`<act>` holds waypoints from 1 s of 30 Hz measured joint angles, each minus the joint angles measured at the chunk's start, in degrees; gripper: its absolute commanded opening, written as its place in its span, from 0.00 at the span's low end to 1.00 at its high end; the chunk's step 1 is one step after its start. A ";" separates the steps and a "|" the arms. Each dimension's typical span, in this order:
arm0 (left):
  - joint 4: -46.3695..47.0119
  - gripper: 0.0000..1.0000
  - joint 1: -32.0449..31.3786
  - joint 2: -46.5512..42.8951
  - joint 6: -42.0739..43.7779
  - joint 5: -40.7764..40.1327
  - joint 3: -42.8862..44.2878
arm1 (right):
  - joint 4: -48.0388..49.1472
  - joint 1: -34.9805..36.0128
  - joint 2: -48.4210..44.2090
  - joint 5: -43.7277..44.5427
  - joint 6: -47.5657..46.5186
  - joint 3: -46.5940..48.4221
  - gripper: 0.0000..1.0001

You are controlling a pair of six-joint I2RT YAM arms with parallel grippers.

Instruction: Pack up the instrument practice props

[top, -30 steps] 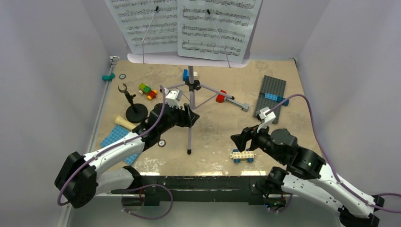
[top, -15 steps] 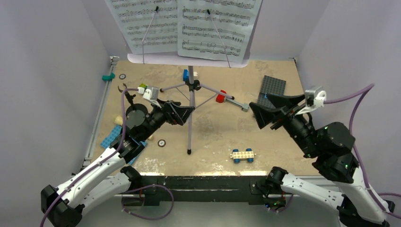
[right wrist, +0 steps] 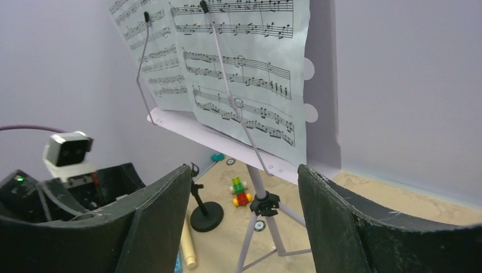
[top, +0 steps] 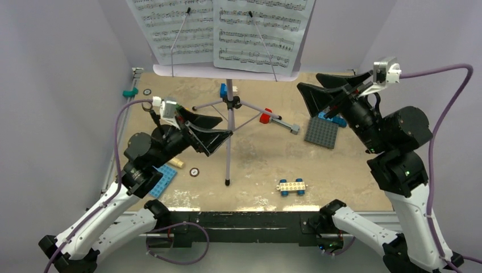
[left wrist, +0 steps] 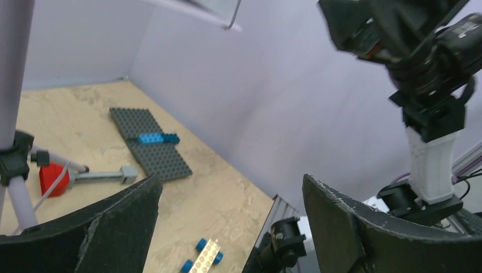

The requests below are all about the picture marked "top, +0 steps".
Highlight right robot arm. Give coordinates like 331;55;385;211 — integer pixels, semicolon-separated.
297;73;464;272

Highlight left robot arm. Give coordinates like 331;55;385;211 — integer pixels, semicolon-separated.
39;107;232;272

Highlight black table front rail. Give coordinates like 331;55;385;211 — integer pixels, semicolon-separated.
147;211;354;253

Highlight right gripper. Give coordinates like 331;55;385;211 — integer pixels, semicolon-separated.
296;68;386;151

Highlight blue bricks on grey plate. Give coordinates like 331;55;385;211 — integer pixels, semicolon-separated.
318;112;347;128

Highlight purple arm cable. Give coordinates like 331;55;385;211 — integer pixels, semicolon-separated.
43;98;210;273
323;63;482;273

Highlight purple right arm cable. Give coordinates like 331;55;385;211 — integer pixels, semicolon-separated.
323;63;482;273

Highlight teal brick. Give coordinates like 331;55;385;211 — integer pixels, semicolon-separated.
122;87;139;98

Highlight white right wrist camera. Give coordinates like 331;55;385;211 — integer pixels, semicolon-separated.
360;57;401;97

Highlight sheet music page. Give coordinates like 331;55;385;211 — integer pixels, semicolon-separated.
127;0;214;65
213;0;315;76

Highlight cream toy microphone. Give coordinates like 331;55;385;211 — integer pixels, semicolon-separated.
167;158;185;169

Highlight blue white brick stack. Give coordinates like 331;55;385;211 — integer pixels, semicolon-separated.
219;83;238;98

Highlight light blue building baseplate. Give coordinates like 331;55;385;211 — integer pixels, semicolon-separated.
149;164;177;198

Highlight grey girder red brick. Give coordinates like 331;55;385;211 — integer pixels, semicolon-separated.
259;108;300;135

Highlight white brick car blue wheels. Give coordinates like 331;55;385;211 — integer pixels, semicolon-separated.
276;178;306;197

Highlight black microphone stand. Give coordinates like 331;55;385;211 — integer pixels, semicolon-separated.
142;102;164;139

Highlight lilac music stand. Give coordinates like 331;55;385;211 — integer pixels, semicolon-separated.
152;0;317;187

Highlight dark grey building baseplate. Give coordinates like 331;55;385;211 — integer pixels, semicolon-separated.
304;117;339;150

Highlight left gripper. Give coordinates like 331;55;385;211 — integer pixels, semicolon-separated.
150;106;231;168

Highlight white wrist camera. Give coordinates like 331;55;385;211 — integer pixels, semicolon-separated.
360;57;401;97
152;96;179;129

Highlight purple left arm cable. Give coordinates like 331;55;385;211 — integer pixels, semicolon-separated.
43;98;210;273

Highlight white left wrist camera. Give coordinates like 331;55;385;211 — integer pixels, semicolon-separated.
152;96;179;129

